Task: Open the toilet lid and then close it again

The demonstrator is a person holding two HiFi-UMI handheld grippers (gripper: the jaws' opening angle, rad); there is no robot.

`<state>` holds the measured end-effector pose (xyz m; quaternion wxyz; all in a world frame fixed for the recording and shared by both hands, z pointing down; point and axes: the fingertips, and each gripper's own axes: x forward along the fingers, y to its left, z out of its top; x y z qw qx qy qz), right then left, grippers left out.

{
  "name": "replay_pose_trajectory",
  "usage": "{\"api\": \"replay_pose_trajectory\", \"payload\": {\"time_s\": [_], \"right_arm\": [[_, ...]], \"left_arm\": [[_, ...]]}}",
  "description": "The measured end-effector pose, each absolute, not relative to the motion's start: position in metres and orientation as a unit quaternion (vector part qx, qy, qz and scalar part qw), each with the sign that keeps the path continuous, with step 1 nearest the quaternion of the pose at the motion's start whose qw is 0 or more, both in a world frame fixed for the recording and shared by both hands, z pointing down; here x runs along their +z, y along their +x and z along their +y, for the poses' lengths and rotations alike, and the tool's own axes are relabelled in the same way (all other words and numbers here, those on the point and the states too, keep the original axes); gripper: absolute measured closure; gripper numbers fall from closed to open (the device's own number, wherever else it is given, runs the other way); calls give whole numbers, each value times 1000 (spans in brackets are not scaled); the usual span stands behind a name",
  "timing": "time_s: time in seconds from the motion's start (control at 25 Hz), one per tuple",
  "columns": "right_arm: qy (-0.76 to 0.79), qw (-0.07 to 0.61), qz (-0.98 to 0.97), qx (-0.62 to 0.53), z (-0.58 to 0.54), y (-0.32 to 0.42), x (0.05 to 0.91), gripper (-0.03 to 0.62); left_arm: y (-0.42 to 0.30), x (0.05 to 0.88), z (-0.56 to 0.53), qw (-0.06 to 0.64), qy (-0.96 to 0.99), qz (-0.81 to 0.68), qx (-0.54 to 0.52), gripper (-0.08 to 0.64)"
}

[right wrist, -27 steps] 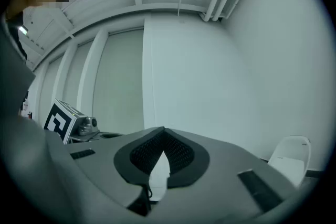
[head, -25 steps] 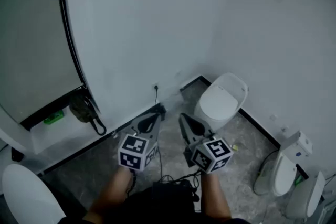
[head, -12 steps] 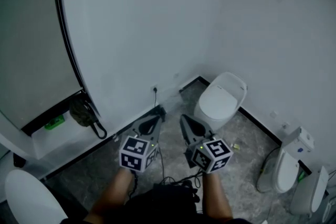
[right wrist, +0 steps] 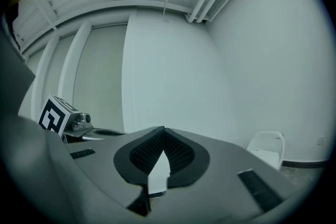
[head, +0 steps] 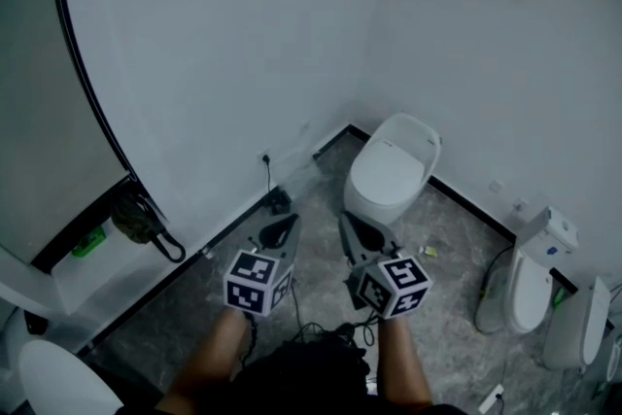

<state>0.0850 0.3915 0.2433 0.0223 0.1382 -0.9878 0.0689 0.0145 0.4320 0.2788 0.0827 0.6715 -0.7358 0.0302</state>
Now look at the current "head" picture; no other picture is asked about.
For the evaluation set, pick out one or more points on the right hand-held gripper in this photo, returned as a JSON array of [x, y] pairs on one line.
[[374, 294]]

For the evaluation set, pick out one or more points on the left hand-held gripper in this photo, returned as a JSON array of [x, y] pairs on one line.
[[248, 296]]

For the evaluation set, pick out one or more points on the person's left forearm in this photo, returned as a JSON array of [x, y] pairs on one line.
[[214, 355]]

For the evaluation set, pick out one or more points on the person's right forearm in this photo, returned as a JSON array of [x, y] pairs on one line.
[[403, 364]]

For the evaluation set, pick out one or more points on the white rounded toilet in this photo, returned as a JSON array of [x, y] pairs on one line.
[[413, 131]]

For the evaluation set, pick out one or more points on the white toilet with square tank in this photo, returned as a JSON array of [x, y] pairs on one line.
[[527, 291]]

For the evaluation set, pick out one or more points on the white slim toilet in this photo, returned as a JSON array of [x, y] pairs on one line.
[[576, 330]]

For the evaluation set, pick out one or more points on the black power adapter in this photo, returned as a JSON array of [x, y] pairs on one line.
[[280, 203]]

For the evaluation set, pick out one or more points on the person's black trousers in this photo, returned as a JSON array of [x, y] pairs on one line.
[[301, 374]]

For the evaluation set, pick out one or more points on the camouflage bag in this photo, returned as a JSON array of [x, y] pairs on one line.
[[131, 218]]

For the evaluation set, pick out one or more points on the small green item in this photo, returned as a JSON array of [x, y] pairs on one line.
[[90, 242]]

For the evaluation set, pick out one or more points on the person's black shirt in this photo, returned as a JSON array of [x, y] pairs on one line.
[[194, 408]]

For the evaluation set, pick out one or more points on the white power strip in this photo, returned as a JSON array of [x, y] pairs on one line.
[[491, 397]]

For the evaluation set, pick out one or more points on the wall socket with black plug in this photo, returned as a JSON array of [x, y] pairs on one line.
[[266, 158]]

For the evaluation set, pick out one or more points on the white wall switch plate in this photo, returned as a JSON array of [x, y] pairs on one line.
[[305, 125]]

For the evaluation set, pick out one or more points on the blank white wall plate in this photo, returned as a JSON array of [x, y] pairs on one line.
[[495, 185]]

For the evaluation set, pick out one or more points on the white wall socket with plug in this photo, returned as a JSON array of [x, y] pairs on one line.
[[520, 205]]

